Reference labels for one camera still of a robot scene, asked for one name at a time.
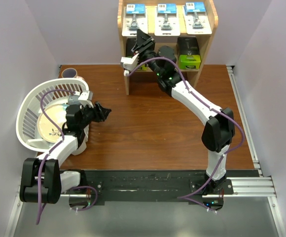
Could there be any white bowl under basket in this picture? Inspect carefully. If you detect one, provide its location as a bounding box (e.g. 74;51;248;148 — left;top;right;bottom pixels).
72;141;87;156

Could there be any cream and teal plate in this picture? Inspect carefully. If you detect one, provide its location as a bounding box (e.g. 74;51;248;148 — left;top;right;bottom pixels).
37;104;68;143

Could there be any black green razor box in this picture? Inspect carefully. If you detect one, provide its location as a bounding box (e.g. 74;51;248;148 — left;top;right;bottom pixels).
125;38;147;71
177;37;201;70

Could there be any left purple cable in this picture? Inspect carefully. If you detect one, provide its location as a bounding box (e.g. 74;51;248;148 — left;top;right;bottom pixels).
36;89;99;225

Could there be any white plastic slatted basket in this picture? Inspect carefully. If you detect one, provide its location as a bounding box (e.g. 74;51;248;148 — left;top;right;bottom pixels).
16;78;89;153

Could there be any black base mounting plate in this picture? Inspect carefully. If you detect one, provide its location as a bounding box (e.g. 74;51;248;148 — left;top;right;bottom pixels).
66;170;234;209

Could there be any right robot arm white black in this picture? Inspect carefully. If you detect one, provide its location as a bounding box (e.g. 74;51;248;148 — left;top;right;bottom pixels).
132;30;235;194

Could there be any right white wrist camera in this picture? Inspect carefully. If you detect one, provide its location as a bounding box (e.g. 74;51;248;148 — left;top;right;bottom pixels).
120;54;139;77

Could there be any wooden two-tier shelf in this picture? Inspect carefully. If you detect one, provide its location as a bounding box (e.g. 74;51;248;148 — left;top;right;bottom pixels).
117;0;218;87

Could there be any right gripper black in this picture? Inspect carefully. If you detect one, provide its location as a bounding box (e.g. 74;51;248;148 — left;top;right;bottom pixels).
132;29;163;78

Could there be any purple and pink mug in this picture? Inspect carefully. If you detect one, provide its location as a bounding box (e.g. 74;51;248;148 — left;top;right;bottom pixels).
61;68;78;78

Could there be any blue razor blister pack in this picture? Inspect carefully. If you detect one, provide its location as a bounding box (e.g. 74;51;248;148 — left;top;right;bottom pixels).
154;3;180;37
183;2;212;35

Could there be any purple cable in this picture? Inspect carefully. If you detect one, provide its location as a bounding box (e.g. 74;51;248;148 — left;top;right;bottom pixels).
127;56;246;207
36;89;99;225

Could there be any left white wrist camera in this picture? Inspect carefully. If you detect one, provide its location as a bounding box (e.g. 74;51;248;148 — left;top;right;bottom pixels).
72;90;94;108

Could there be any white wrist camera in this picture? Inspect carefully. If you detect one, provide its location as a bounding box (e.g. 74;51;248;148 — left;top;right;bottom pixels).
72;90;94;108
120;54;139;77

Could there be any aluminium frame rail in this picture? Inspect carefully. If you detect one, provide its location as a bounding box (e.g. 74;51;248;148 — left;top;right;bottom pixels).
12;65;283;237

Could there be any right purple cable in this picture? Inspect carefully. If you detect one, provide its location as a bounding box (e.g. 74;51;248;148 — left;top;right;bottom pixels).
127;56;246;207

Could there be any grey cup in basket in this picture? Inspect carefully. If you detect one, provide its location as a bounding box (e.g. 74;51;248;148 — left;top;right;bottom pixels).
67;94;80;105

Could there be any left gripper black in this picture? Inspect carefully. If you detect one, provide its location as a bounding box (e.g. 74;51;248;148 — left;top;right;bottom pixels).
78;101;110;129

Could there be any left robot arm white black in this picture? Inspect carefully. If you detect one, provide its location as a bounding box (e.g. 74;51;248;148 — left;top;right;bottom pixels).
20;102;111;204

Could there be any white Gillette razor blister pack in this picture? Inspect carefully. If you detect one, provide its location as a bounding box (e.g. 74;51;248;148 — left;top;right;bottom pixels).
122;3;148;37

